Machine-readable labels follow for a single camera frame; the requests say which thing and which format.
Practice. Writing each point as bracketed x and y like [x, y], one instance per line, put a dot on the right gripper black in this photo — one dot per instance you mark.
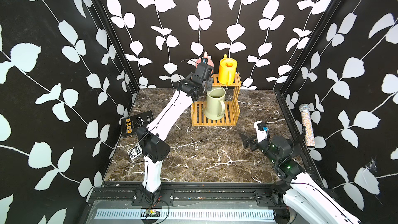
[249, 142]

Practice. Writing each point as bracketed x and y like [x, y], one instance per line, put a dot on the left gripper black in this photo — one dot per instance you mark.
[209, 84]

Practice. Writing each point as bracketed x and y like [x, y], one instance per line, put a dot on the pink watering can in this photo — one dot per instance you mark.
[205, 57]

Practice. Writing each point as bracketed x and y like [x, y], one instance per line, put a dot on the green watering can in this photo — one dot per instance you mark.
[215, 104]

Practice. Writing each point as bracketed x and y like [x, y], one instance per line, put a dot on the yellow watering can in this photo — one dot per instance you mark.
[227, 70]

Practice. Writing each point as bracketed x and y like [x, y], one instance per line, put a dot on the wooden slatted shelf rack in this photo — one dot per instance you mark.
[232, 111]

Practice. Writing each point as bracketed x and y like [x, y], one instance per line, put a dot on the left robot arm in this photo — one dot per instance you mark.
[152, 137]

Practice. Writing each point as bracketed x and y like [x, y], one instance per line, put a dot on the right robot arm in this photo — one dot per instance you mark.
[296, 189]

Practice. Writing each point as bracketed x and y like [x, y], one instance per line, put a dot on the sprinkle filled clear tube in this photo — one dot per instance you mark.
[307, 124]

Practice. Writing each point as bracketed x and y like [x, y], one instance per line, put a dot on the playing card box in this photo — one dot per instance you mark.
[135, 153]

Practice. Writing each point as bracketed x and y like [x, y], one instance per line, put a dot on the small circuit board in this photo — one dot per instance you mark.
[151, 213]

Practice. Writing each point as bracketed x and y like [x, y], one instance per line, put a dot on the white perforated strip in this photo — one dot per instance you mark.
[246, 215]

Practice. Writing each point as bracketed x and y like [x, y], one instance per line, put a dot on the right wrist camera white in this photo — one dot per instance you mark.
[260, 130]

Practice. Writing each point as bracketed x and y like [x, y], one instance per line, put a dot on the black front rail frame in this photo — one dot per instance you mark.
[128, 195]

